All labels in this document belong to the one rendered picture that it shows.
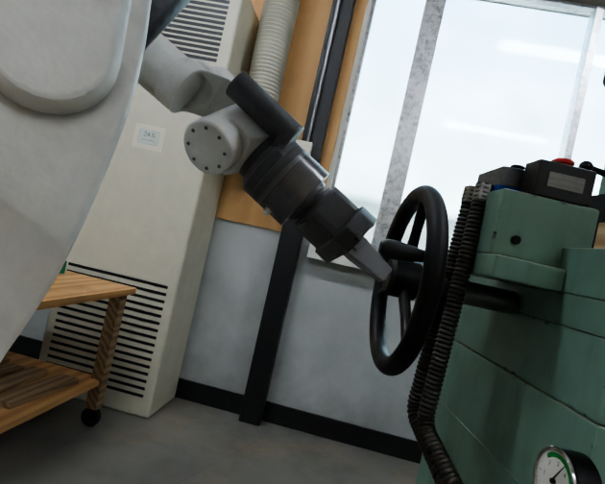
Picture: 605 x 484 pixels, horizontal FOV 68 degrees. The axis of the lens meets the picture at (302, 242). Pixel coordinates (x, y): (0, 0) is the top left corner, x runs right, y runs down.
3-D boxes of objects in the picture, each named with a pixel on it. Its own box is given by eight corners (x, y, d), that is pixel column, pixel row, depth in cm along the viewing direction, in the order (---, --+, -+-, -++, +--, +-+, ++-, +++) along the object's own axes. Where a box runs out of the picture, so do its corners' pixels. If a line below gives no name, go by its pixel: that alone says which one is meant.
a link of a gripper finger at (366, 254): (377, 285, 56) (342, 251, 56) (393, 267, 57) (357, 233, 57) (383, 283, 55) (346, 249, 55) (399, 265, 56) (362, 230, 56)
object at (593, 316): (461, 294, 89) (465, 274, 89) (562, 316, 90) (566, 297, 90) (603, 337, 49) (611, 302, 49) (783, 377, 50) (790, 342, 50)
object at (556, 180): (471, 198, 72) (478, 164, 73) (536, 212, 73) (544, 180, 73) (512, 188, 59) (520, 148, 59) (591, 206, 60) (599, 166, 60)
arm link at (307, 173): (312, 278, 61) (248, 217, 61) (355, 229, 64) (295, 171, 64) (341, 264, 49) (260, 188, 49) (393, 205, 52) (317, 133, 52)
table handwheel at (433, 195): (351, 375, 77) (375, 221, 87) (463, 399, 78) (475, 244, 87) (405, 368, 50) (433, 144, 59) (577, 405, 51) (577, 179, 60)
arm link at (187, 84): (229, 177, 55) (147, 106, 55) (264, 155, 62) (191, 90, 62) (254, 138, 51) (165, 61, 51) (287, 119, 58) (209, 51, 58)
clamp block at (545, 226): (449, 251, 74) (461, 197, 74) (528, 268, 74) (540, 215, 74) (491, 254, 59) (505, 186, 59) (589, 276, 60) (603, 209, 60)
